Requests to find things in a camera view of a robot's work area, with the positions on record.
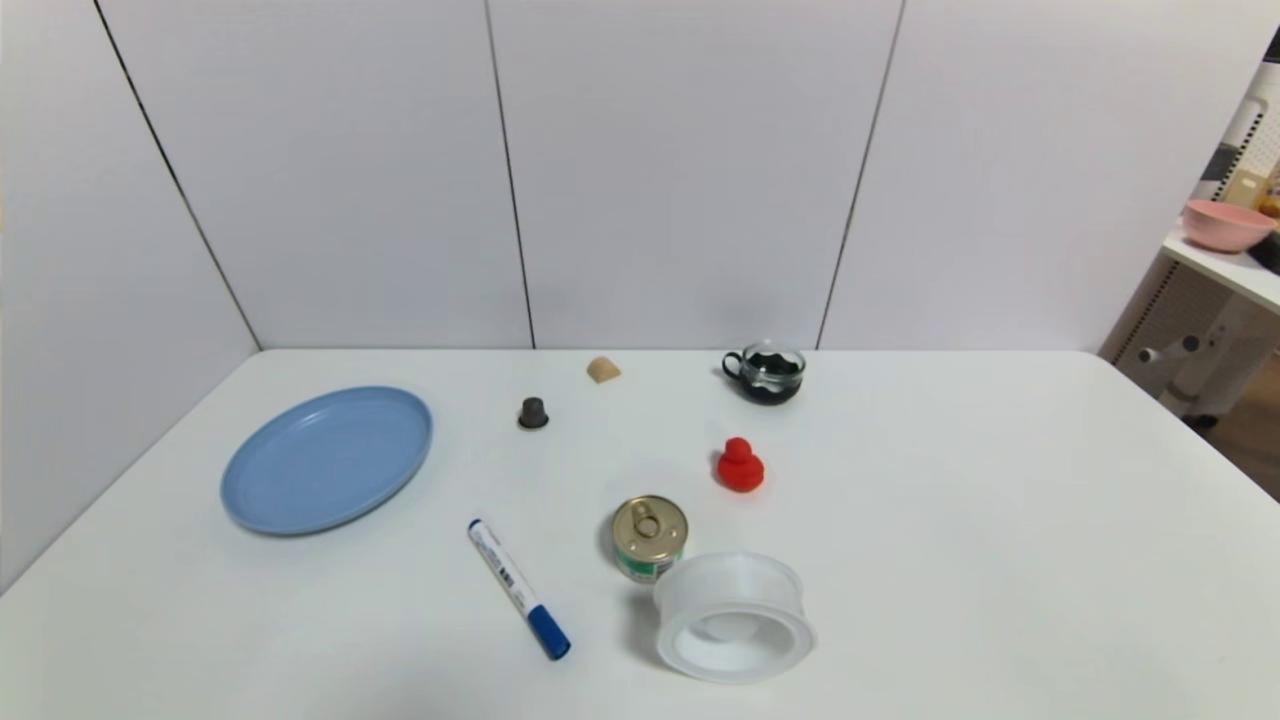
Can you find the white plastic round container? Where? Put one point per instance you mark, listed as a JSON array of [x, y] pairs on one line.
[[700, 590]]

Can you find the blue plate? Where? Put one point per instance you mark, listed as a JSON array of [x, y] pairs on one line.
[[320, 460]]

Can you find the beige wooden block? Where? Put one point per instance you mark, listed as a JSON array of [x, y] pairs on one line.
[[603, 371]]

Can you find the dark coffee capsule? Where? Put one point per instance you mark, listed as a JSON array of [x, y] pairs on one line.
[[533, 413]]

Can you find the red rubber duck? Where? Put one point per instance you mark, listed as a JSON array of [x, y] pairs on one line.
[[740, 468]]

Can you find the tin can gold lid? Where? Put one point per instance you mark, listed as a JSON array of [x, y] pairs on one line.
[[650, 530]]

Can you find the white marker blue cap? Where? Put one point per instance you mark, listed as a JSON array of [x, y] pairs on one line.
[[510, 580]]

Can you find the pink bowl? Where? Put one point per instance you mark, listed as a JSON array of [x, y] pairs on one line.
[[1225, 225]]

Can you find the beige box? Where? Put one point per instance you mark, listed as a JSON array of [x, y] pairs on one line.
[[1246, 188]]

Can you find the white pegboard panel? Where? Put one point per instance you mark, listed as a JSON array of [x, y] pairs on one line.
[[1255, 120]]

